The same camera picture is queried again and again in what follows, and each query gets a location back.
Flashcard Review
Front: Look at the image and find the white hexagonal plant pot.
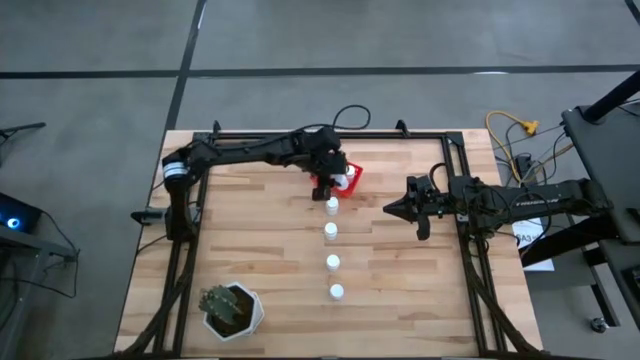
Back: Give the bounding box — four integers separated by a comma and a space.
202, 280, 265, 343

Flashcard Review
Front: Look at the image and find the grey equipment stand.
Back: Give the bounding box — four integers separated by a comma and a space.
0, 224, 81, 360

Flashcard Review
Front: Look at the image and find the black power strip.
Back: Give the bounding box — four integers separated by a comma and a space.
514, 153, 539, 191

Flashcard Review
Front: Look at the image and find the white paper sheet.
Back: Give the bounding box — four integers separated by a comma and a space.
512, 217, 556, 273

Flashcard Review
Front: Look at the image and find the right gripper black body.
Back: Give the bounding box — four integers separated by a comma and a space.
407, 173, 454, 241

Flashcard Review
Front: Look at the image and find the black cart brace bar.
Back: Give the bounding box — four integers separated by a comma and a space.
519, 214, 619, 269

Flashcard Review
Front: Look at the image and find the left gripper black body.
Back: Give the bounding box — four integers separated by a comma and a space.
305, 147, 350, 201

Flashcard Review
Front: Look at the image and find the black tripod leg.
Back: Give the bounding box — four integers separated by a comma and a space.
0, 121, 47, 141

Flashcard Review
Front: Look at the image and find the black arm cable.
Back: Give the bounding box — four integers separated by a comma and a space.
332, 103, 372, 132

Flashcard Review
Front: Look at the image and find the black device with blue light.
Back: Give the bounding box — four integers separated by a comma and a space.
0, 192, 44, 234

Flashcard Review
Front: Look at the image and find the black equipment cart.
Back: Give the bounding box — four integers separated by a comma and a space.
560, 102, 640, 331

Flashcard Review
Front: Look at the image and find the green cactus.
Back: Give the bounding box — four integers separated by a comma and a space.
198, 284, 245, 326

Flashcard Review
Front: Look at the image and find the red plastic basket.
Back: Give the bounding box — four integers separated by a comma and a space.
308, 160, 365, 199

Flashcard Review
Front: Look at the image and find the black aluminium table frame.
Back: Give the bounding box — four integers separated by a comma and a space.
114, 119, 544, 359

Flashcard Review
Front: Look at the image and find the black diagonal pole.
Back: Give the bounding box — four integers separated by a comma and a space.
582, 69, 640, 124

